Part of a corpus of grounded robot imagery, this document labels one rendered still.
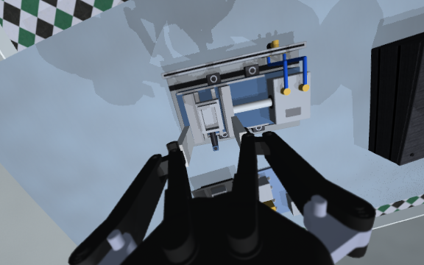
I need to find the yellow rectangular block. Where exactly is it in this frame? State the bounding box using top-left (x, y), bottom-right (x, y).
top-left (263, 200), bottom-right (276, 211)

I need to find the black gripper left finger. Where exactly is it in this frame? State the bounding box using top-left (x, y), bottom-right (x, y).
top-left (68, 126), bottom-right (195, 265)

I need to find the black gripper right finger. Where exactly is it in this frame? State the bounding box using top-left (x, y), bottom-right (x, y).
top-left (225, 116), bottom-right (376, 264)

